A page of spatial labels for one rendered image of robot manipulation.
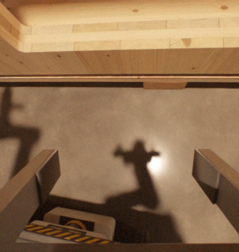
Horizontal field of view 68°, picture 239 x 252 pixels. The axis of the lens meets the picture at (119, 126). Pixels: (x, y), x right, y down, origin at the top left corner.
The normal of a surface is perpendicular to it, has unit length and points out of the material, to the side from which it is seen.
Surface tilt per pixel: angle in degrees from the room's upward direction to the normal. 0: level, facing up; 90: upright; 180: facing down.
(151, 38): 0
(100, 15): 0
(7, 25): 90
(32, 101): 0
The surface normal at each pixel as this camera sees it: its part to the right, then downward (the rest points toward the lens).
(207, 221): -0.14, -0.15
